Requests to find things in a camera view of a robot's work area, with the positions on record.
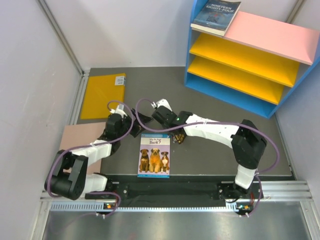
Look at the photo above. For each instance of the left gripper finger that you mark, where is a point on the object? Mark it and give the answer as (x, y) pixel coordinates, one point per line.
(136, 130)
(131, 117)

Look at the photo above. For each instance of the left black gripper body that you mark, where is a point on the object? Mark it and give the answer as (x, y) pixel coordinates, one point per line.
(126, 123)

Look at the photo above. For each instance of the black paperback book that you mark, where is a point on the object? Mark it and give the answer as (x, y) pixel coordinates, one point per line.
(178, 138)

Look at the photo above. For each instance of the dark blue hardcover book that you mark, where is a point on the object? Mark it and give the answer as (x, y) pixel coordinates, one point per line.
(215, 17)

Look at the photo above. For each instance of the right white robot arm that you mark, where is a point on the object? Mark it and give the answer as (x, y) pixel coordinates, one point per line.
(247, 145)

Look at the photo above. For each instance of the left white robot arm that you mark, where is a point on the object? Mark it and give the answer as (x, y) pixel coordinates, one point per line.
(69, 177)

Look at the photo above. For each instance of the purple dog book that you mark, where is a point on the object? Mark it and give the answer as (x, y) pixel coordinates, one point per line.
(154, 156)

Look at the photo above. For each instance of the yellow file folder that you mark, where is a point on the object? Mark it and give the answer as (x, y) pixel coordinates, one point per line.
(100, 90)

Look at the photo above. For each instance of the pink file folder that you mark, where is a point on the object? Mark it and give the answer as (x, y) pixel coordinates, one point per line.
(81, 135)

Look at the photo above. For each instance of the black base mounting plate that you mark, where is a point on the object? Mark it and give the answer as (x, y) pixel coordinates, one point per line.
(177, 190)

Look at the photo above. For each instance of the colourful wooden bookshelf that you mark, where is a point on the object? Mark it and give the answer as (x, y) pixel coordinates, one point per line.
(255, 66)

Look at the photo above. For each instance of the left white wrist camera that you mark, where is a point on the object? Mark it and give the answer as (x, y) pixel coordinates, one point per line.
(119, 110)

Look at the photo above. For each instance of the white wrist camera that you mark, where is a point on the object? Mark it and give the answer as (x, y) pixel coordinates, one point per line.
(161, 103)
(119, 110)

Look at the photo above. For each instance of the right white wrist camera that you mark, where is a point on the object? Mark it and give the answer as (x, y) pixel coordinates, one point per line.
(161, 103)

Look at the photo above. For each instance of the aluminium frame rail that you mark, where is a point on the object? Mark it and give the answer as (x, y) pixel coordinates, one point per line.
(278, 191)

